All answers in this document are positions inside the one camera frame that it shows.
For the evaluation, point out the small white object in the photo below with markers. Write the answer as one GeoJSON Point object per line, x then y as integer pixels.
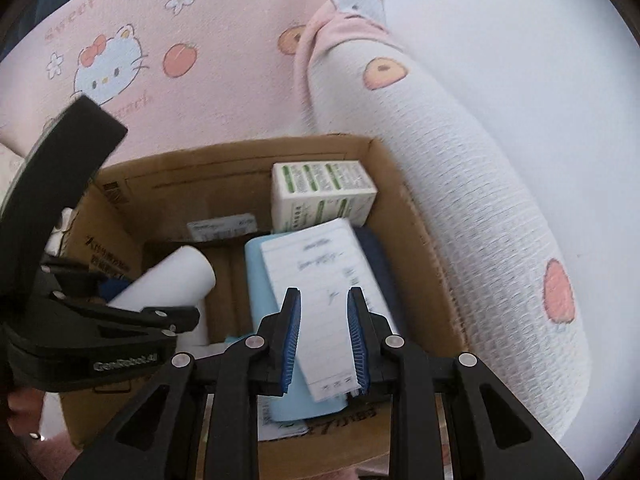
{"type": "Point", "coordinates": [57, 237]}

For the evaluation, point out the person's left hand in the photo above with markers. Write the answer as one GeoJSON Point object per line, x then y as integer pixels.
{"type": "Point", "coordinates": [22, 410]}

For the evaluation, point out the dark navy pouch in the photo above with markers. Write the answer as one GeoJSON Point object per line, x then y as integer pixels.
{"type": "Point", "coordinates": [377, 265]}

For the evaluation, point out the brown cardboard box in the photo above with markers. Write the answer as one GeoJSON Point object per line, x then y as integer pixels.
{"type": "Point", "coordinates": [225, 195]}

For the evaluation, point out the white lined notepad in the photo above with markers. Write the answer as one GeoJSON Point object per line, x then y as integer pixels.
{"type": "Point", "coordinates": [320, 280]}

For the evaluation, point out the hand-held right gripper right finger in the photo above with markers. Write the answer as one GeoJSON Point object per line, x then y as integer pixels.
{"type": "Point", "coordinates": [358, 342]}

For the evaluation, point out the rolled white peach-print quilt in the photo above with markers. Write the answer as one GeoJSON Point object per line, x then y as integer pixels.
{"type": "Point", "coordinates": [460, 185]}

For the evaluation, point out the white green medicine box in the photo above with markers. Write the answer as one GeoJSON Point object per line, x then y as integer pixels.
{"type": "Point", "coordinates": [320, 190]}

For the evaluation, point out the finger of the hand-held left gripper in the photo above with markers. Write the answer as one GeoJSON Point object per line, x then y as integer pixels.
{"type": "Point", "coordinates": [150, 317]}
{"type": "Point", "coordinates": [80, 266]}

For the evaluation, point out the white printed leaflet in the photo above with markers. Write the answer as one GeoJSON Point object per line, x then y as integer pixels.
{"type": "Point", "coordinates": [280, 427]}

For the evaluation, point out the light blue packet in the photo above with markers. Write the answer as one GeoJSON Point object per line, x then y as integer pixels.
{"type": "Point", "coordinates": [260, 280]}

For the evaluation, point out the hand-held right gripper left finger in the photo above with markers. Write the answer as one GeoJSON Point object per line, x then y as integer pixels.
{"type": "Point", "coordinates": [291, 342]}

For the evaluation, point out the pink cartoon cat blanket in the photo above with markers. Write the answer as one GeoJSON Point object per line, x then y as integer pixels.
{"type": "Point", "coordinates": [215, 45]}

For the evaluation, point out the small blue object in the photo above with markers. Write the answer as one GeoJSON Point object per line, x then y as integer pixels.
{"type": "Point", "coordinates": [114, 288]}

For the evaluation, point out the white paper roll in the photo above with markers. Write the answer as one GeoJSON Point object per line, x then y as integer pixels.
{"type": "Point", "coordinates": [170, 280]}

